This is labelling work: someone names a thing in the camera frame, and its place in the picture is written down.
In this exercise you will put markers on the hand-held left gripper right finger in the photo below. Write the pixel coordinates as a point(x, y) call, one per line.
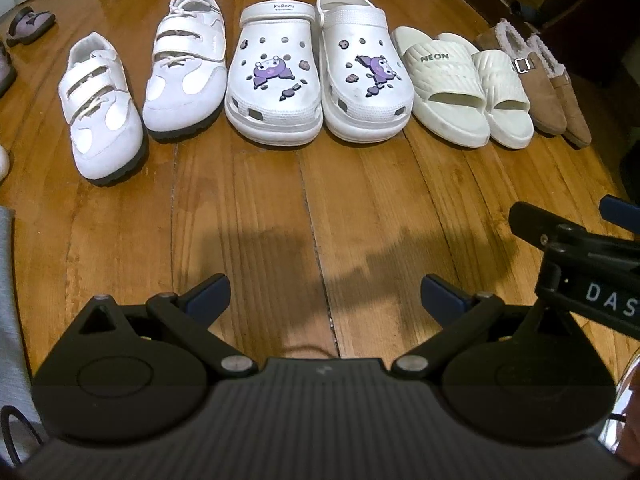
point(442, 302)

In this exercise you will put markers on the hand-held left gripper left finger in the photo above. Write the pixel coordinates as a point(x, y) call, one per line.
point(210, 300)

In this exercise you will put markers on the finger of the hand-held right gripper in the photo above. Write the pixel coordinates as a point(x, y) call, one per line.
point(535, 222)
point(620, 212)

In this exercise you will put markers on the brown fur-lined slipper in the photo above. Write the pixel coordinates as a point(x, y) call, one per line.
point(540, 95)
point(570, 110)

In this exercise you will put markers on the cream slide sandal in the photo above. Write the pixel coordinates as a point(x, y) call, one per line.
point(500, 85)
point(445, 90)

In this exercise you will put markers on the white clog with purple charm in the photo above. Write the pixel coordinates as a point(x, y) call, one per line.
point(360, 75)
point(272, 85)

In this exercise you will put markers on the person's grey trouser leg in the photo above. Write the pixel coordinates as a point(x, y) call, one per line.
point(12, 310)

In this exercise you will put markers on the dark wooden shelf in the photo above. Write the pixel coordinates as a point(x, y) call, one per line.
point(575, 10)

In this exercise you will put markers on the white shoe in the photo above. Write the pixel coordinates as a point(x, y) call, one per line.
point(2, 162)

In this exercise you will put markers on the purple sandal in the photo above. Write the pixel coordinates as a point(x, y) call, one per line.
point(30, 25)
point(5, 70)

